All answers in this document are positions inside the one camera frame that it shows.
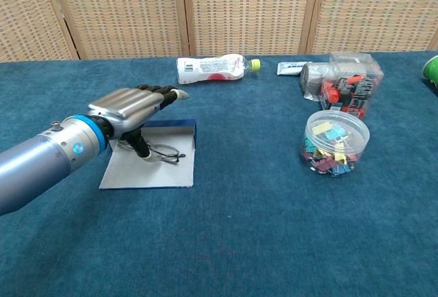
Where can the clear round jar binder clips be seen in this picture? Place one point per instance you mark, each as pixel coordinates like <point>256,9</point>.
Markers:
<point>335,146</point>

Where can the clear box with red items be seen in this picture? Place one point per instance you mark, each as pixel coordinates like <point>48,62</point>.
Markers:
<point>356,88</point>

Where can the blue cardboard glasses case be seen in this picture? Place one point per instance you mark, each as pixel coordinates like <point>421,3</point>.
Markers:
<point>154,177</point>

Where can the plastic bottle with white label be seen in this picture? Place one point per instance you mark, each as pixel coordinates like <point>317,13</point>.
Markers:
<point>212,69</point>

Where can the green chips can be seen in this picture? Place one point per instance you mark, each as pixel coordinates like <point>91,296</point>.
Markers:
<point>432,69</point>

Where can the thin metal frame eyeglasses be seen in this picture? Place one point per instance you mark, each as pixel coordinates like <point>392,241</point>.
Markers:
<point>167,151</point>

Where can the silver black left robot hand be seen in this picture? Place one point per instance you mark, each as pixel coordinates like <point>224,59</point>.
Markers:
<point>126,105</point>

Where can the blue table cloth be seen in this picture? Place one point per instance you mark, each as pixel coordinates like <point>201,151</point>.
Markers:
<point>219,225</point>

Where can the white blue toothpaste tube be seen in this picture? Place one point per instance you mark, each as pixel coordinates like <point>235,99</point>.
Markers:
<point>291,68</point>

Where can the woven wicker screen panel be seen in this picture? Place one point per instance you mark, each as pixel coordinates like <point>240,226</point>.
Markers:
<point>119,9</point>
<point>24,13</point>
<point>376,9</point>
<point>250,9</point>

